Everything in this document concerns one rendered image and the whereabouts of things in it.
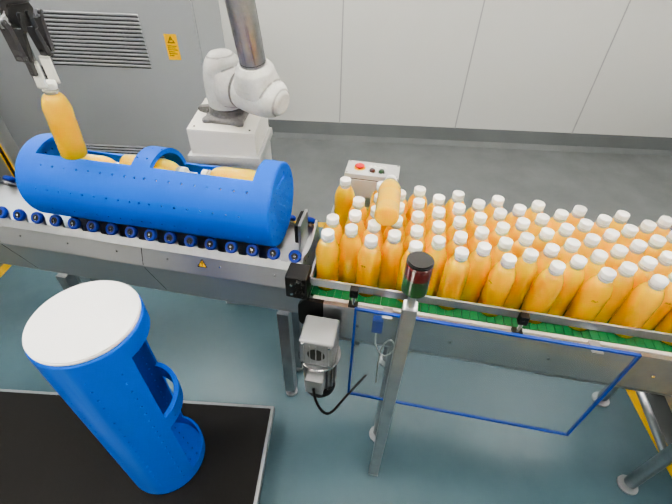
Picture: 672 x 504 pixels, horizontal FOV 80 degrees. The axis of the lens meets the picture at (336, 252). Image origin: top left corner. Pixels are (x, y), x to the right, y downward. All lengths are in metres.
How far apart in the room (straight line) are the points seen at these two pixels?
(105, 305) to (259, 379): 1.14
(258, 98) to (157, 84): 1.47
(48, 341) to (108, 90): 2.25
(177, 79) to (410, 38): 2.04
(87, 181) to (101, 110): 1.83
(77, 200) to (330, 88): 2.97
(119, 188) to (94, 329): 0.48
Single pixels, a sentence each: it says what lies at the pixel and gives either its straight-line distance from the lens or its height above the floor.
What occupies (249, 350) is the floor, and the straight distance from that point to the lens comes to 2.31.
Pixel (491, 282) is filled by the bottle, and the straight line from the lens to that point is 1.27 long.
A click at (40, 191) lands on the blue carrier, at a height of 1.12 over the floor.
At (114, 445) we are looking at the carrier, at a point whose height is 0.59.
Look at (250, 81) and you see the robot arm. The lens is 1.66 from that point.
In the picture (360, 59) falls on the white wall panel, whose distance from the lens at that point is 4.04.
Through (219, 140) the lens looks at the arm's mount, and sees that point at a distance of 1.87.
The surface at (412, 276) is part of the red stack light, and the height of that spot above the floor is 1.23.
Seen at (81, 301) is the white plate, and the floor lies 1.04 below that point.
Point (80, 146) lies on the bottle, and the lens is 1.47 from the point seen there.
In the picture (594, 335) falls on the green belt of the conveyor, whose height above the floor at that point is 0.90.
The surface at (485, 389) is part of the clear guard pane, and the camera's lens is 1.51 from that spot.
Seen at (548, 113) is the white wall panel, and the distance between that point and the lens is 4.57.
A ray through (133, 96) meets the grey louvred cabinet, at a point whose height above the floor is 0.83.
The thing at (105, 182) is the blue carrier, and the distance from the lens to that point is 1.49.
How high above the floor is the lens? 1.88
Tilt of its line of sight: 42 degrees down
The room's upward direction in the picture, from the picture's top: 2 degrees clockwise
